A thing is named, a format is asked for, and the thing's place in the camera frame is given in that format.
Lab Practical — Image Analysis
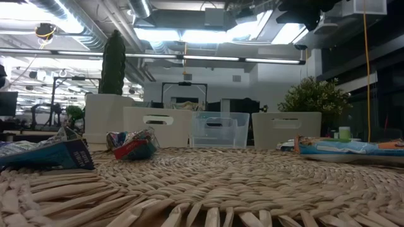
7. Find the grey ceiling box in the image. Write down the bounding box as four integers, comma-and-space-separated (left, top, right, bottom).
204, 8, 225, 28

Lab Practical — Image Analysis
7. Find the white plastic handled bin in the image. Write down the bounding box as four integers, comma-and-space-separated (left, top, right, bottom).
251, 112, 323, 150
122, 106, 193, 149

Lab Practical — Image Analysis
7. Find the black ceiling device yellow cable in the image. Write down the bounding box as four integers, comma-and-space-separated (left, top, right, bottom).
34, 22, 57, 41

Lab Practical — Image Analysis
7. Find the small green background plant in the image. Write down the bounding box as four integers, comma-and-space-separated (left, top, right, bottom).
65, 105, 85, 127

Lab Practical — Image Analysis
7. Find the blue orange granola bar wrapper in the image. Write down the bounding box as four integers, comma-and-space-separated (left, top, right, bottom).
294, 135, 404, 166

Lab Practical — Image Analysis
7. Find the white square plant pot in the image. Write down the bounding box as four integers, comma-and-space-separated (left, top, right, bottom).
82, 93, 136, 145

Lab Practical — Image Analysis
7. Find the small green cup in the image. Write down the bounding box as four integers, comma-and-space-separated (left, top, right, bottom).
338, 126, 352, 140

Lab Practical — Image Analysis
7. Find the white silver granola bar wrapper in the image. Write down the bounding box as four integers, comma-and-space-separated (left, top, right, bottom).
276, 139, 304, 151

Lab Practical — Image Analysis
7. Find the yellow power cable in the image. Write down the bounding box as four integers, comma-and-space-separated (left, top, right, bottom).
362, 0, 372, 143

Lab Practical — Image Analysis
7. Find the silver spiral ceiling duct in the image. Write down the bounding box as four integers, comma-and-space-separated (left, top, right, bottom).
128, 0, 152, 19
28, 0, 108, 51

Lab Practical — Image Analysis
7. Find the black computer monitor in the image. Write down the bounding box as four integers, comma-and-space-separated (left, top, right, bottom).
0, 91, 19, 117

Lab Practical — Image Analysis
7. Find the bushy green potted plant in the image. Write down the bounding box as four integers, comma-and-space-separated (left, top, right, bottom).
277, 75, 354, 137

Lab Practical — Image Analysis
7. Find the round woven straw mat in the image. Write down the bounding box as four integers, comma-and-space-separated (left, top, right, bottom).
0, 146, 404, 227

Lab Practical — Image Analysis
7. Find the tall green cactus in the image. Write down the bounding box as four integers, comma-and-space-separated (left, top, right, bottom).
99, 29, 127, 96

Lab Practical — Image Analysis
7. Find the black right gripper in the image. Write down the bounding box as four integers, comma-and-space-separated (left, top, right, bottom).
276, 8, 321, 32

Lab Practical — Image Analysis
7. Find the long ceiling light bar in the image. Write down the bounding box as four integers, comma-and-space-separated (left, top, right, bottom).
0, 47, 306, 66

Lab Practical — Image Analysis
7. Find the black metal frame rig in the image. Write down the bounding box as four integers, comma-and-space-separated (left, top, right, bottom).
52, 75, 102, 127
161, 81, 208, 111

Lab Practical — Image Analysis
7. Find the white ceiling box unit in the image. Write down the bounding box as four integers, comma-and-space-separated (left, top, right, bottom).
342, 0, 388, 16

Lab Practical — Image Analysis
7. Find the red multicolour granola bar wrapper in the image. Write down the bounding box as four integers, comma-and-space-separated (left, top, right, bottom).
105, 127, 160, 161

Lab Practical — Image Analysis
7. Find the clear plastic handled bin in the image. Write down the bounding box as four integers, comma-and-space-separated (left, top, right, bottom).
189, 110, 251, 149

